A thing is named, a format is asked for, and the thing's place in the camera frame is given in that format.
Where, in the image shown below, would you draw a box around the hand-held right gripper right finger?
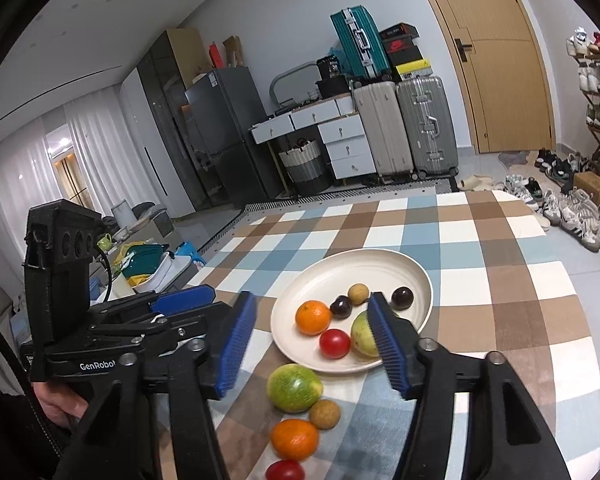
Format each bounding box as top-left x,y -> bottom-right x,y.
367,292 -> 571,480

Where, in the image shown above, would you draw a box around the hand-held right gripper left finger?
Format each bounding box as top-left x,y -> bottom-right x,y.
52,291 -> 257,480

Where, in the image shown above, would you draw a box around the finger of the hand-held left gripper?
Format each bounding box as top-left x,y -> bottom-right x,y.
87,305 -> 231,356
90,285 -> 217,328

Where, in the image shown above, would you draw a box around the yellow-green guava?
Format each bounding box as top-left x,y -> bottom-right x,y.
350,310 -> 387,359

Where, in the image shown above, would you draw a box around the red tomato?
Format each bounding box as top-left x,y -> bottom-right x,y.
265,459 -> 306,480
319,329 -> 351,359

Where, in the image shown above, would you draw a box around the cream round plate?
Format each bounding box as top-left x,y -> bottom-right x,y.
270,248 -> 434,374

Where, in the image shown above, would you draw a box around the orange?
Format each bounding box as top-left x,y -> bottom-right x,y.
295,300 -> 333,336
271,419 -> 320,462

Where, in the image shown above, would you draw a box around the person's left hand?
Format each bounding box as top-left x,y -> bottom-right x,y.
32,382 -> 88,431

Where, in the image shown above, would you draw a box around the white tray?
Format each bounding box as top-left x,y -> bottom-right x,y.
130,252 -> 201,293

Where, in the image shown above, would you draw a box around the blue packet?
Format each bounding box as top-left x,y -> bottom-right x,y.
175,242 -> 206,268

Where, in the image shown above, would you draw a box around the green bag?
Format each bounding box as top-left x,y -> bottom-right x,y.
115,242 -> 168,281

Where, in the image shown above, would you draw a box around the large green round fruit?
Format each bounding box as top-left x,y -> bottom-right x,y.
266,364 -> 324,414

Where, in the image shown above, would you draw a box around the white jug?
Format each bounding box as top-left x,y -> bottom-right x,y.
111,200 -> 133,231

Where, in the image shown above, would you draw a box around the white sheer curtain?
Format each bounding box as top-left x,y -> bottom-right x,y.
0,95 -> 131,251

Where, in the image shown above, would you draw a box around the checkered tablecloth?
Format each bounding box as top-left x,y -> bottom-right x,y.
145,187 -> 600,480

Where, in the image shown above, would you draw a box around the grey refrigerator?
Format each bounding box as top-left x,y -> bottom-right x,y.
184,66 -> 286,210

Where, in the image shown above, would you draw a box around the woven laundry basket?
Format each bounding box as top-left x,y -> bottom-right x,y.
278,137 -> 330,197

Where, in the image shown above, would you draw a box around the beige slippers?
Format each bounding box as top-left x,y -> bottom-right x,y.
460,172 -> 506,192

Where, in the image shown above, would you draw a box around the dark glass cabinet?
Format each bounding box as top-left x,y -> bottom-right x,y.
136,27 -> 213,213

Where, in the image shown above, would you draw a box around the white drawer cabinet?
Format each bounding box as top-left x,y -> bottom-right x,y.
318,115 -> 377,181

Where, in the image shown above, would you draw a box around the white desk with drawers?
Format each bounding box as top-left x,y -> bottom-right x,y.
250,95 -> 356,196

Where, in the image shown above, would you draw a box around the beige suitcase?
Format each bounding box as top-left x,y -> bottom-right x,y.
352,81 -> 415,184

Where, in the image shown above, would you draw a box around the silver suitcase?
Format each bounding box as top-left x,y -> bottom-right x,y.
396,76 -> 459,181

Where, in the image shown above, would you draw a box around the pile of assorted shoes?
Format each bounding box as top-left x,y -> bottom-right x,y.
500,147 -> 600,253

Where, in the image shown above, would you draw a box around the grey floor mat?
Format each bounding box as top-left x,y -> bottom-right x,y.
497,150 -> 541,170

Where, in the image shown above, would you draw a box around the large cardboard box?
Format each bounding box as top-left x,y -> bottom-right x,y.
167,27 -> 215,92

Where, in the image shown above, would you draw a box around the small cardboard box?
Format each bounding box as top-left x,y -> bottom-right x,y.
222,35 -> 245,68

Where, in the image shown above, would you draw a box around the brown cardboard box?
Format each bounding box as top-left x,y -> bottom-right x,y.
573,171 -> 600,219

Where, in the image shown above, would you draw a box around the black storage box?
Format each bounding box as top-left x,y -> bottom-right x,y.
315,77 -> 352,100

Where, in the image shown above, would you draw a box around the black printed bag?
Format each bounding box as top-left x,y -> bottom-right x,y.
316,56 -> 342,81

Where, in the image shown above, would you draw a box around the yellow and black shoe box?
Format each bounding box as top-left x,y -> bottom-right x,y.
395,58 -> 433,81

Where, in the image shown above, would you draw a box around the tan wooden door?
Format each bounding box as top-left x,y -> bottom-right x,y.
407,0 -> 556,153

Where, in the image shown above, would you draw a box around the red and black shoe box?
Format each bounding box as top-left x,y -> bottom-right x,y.
385,37 -> 423,67

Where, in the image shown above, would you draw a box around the teal suitcase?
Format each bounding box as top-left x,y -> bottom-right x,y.
330,5 -> 395,86

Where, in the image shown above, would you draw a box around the black cable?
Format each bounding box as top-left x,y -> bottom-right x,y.
97,245 -> 113,306

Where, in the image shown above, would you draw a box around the grey arched frame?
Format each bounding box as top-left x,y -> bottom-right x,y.
270,61 -> 321,111

